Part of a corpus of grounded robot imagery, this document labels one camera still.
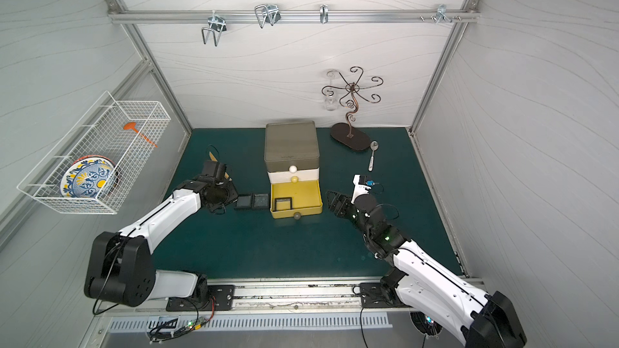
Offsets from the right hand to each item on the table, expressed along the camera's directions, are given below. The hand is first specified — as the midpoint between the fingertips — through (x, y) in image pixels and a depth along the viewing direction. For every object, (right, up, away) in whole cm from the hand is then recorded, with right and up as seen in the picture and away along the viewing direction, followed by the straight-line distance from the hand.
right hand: (336, 192), depth 79 cm
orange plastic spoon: (-68, +22, 0) cm, 71 cm away
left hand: (-37, -3, +10) cm, 38 cm away
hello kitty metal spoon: (+22, +16, +36) cm, 45 cm away
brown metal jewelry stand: (+10, +22, +37) cm, 44 cm away
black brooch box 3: (-29, -6, +17) cm, 34 cm away
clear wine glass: (0, +38, +26) cm, 46 cm away
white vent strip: (-7, -36, -8) cm, 38 cm away
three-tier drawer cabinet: (-15, +13, +6) cm, 21 cm away
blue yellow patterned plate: (-66, +7, -16) cm, 69 cm away
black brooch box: (-20, -7, +14) cm, 25 cm away
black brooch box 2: (-35, -7, +15) cm, 39 cm away
